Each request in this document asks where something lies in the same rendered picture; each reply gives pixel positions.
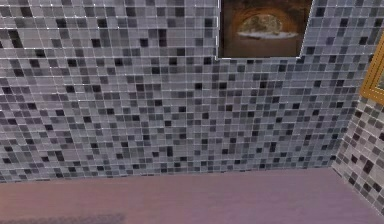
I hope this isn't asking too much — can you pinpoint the brown framed wall picture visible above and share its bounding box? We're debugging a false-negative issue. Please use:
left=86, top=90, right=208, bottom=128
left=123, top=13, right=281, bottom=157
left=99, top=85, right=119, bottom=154
left=217, top=0, right=314, bottom=60

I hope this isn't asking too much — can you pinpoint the gold framed wall picture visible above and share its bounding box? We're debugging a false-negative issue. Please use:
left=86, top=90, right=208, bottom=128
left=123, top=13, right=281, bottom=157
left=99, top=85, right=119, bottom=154
left=360, top=32, right=384, bottom=105

